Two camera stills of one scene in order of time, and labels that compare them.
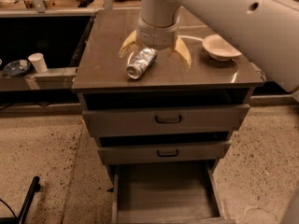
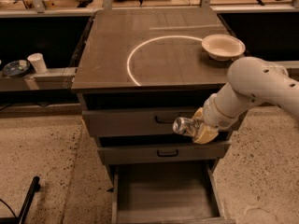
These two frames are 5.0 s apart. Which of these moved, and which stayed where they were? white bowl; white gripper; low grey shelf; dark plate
Moved: white gripper
Stayed: white bowl; low grey shelf; dark plate
